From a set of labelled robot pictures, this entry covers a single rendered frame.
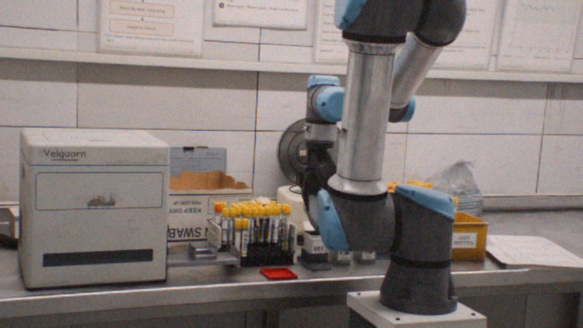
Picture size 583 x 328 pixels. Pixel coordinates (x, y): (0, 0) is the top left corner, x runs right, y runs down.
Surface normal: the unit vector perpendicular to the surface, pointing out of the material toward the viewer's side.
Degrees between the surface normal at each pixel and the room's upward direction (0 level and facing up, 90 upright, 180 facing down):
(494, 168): 90
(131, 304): 90
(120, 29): 93
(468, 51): 93
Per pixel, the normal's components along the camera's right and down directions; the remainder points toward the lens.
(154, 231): 0.36, 0.15
